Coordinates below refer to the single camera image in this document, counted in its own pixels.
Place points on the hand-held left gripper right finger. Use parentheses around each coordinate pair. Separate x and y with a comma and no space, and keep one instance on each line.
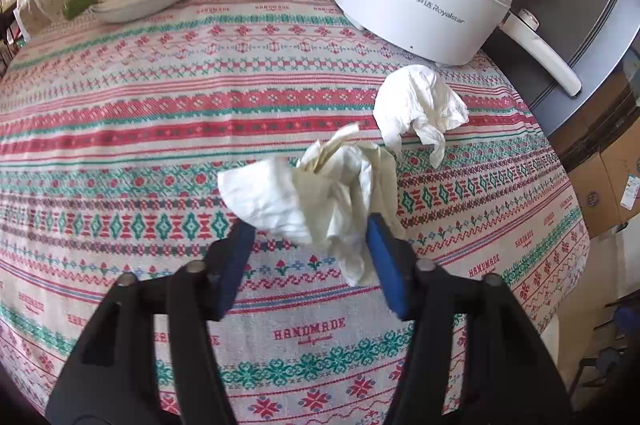
(389,266)

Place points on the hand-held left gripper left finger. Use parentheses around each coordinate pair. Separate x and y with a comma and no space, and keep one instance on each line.
(232,266)

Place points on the white tissue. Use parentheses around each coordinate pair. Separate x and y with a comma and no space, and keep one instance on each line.
(420,105)
(265,200)

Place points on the cream tissue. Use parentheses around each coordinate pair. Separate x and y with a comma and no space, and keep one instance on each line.
(345,200)

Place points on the patterned woven tablecloth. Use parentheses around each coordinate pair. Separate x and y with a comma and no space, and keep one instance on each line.
(175,105)

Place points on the cardboard box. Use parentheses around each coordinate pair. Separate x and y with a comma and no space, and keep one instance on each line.
(605,115)
(610,190)

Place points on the light green vegetable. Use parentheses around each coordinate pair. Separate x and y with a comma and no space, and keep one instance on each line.
(80,6)

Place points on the grey cabinet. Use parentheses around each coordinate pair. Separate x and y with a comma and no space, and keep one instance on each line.
(575,5)

